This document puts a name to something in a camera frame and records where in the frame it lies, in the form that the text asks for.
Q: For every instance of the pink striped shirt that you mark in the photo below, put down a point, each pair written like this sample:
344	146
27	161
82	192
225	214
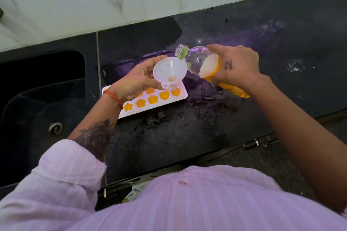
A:
176	206

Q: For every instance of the white plastic funnel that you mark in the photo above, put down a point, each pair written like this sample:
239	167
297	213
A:
168	67

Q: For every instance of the person's left forearm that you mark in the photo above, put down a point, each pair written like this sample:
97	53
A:
95	133

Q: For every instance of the metal sink drain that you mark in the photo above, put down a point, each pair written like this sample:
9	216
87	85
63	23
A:
55	128

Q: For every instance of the person's right forearm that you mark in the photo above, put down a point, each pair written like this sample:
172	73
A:
306	136

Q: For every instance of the orange juice bottle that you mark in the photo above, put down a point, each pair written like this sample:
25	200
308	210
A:
200	61

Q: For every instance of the black sink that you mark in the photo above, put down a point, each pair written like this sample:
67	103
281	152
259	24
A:
40	98

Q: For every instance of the person's right hand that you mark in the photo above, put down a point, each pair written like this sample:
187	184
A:
241	65

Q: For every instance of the person's left hand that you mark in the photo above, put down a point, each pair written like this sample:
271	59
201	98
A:
132	83

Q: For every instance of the white ice cube tray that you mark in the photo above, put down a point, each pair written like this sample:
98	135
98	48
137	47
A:
162	103

